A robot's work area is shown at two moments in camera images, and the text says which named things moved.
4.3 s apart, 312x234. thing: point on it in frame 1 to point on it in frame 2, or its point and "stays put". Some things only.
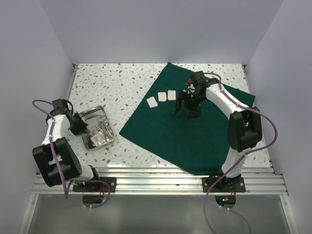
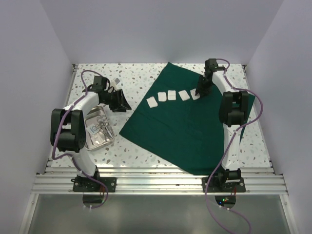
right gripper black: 194,111 to 204,91
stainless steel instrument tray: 101,131 stays put
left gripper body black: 78,126 to 113,99
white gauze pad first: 151,102 stays put
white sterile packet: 97,139 to 93,128
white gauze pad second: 162,96 stays put
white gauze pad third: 171,94 stays put
